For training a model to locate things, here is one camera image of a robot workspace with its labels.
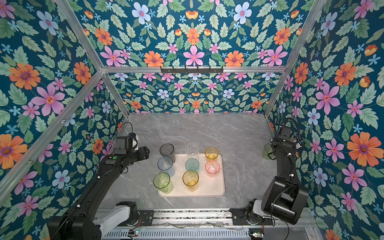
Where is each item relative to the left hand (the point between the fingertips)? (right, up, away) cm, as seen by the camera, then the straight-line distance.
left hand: (145, 147), depth 81 cm
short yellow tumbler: (+37, -6, +13) cm, 40 cm away
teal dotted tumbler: (+25, -11, +7) cm, 28 cm away
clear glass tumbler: (+24, -4, +18) cm, 30 cm away
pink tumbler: (+37, -13, +8) cm, 40 cm away
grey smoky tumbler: (+10, -2, +7) cm, 13 cm away
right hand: (+75, -1, +2) cm, 75 cm away
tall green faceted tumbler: (+7, -20, +5) cm, 22 cm away
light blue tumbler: (+9, -11, +6) cm, 15 cm away
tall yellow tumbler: (+25, -15, -5) cm, 30 cm away
